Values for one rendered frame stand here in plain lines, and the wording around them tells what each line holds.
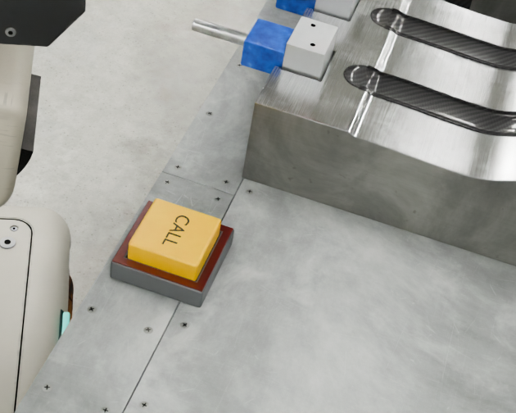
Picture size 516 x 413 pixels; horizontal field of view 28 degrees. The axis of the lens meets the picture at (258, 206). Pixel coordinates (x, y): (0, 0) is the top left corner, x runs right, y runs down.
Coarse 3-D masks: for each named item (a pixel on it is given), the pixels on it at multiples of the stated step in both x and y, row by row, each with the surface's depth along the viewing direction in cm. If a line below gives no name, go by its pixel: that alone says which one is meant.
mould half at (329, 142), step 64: (384, 0) 104; (384, 64) 97; (448, 64) 98; (256, 128) 91; (320, 128) 89; (384, 128) 90; (448, 128) 91; (320, 192) 94; (384, 192) 91; (448, 192) 89; (512, 192) 87; (512, 256) 91
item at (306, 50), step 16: (208, 32) 96; (224, 32) 95; (240, 32) 95; (256, 32) 94; (272, 32) 95; (288, 32) 95; (304, 32) 93; (320, 32) 94; (336, 32) 94; (256, 48) 93; (272, 48) 93; (288, 48) 92; (304, 48) 91; (320, 48) 92; (256, 64) 94; (272, 64) 94; (288, 64) 93; (304, 64) 92; (320, 64) 92; (320, 80) 94
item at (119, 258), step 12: (132, 228) 86; (228, 228) 88; (120, 252) 84; (216, 252) 85; (120, 264) 83; (132, 264) 83; (156, 276) 83; (168, 276) 83; (204, 276) 83; (192, 288) 82
